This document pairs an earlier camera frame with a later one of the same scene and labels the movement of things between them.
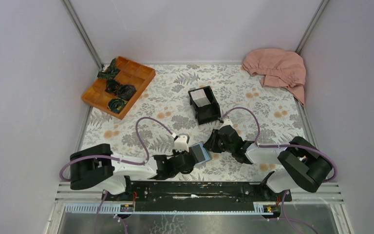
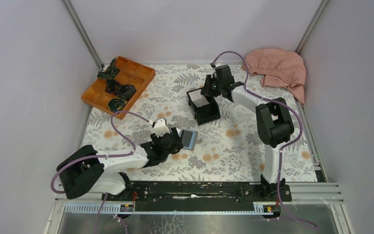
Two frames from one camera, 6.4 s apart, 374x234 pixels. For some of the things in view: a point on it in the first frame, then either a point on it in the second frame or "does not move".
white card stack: (200, 98) does not move
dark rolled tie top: (112, 71) does not move
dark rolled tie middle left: (112, 86) does not move
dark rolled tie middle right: (126, 91) does not move
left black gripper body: (177, 153) -> (155, 139)
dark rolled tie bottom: (117, 105) does not move
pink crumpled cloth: (278, 68) does not move
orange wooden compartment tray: (130, 73) does not move
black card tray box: (206, 113) does not move
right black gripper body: (221, 147) -> (216, 86)
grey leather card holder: (199, 154) -> (189, 139)
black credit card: (198, 153) -> (186, 136)
